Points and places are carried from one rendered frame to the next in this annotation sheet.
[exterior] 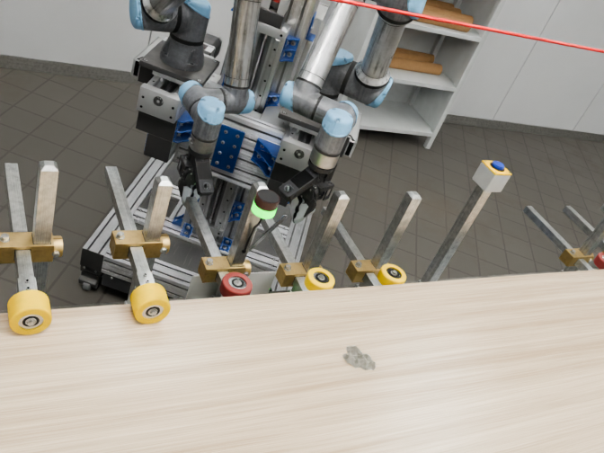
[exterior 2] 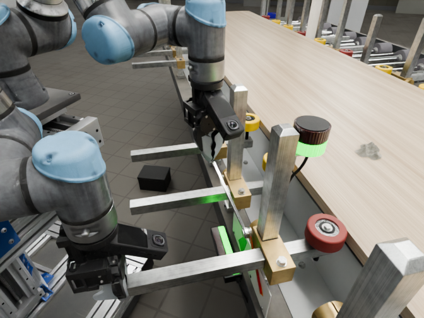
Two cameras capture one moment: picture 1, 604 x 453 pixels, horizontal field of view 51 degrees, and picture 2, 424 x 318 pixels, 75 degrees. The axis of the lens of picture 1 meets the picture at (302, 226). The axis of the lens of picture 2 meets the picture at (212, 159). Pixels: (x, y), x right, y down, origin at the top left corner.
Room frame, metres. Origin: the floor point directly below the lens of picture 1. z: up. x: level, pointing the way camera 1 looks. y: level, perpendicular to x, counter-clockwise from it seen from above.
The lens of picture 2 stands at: (1.27, 0.54, 1.36)
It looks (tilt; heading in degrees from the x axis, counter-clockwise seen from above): 36 degrees down; 294
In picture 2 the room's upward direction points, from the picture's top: straight up
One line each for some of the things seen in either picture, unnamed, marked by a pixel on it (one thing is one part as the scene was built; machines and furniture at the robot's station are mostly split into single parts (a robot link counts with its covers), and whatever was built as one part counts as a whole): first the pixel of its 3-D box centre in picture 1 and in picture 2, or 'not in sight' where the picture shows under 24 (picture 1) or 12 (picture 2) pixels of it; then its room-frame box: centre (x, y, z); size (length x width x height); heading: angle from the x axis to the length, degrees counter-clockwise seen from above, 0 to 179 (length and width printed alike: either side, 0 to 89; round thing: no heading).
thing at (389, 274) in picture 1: (386, 285); (247, 130); (1.51, -0.30, 0.85); 0.08 x 0.08 x 0.11
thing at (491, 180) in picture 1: (491, 177); not in sight; (1.78, -0.48, 1.18); 0.07 x 0.07 x 0.08; 37
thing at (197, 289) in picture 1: (231, 285); (247, 256); (1.36, 0.12, 0.75); 0.26 x 0.01 x 0.10; 127
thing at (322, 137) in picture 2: (267, 199); (311, 129); (1.29, 0.10, 1.12); 0.06 x 0.06 x 0.02
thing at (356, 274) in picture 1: (368, 270); (216, 143); (1.61, -0.25, 0.81); 0.14 x 0.06 x 0.05; 127
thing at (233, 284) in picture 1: (232, 297); (321, 243); (1.21, 0.10, 0.85); 0.08 x 0.08 x 0.11
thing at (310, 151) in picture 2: (264, 208); (308, 141); (1.29, 0.10, 1.10); 0.06 x 0.06 x 0.02
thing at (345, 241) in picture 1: (352, 253); (194, 149); (1.67, -0.18, 0.80); 0.44 x 0.03 x 0.04; 37
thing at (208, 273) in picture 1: (225, 269); (270, 248); (1.31, 0.15, 0.85); 0.14 x 0.06 x 0.05; 127
